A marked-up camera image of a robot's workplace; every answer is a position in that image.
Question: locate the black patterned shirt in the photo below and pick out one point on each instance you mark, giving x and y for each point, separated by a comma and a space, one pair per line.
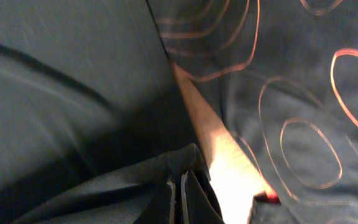
283, 77

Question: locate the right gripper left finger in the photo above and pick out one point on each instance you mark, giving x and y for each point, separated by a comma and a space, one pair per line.
161, 209

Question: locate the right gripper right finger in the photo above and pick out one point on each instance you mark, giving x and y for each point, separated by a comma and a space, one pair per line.
195, 206

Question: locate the plain black t-shirt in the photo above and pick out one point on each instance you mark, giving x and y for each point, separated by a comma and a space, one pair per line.
92, 121

